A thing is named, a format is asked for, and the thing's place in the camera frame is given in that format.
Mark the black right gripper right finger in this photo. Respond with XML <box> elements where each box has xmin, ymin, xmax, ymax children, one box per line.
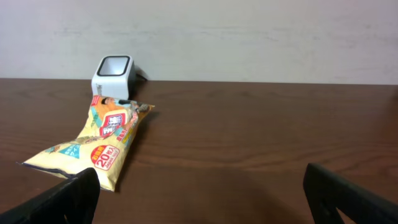
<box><xmin>303</xmin><ymin>163</ymin><xmax>397</xmax><ymax>224</ymax></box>

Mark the white barcode scanner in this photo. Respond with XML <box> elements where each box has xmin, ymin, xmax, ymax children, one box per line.
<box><xmin>91</xmin><ymin>55</ymin><xmax>136</xmax><ymax>100</ymax></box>

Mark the yellow snack bag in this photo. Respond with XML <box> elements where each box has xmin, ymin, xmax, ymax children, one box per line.
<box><xmin>22</xmin><ymin>95</ymin><xmax>154</xmax><ymax>192</ymax></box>

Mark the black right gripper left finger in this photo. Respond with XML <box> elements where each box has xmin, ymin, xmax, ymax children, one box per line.
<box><xmin>1</xmin><ymin>168</ymin><xmax>100</xmax><ymax>223</ymax></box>

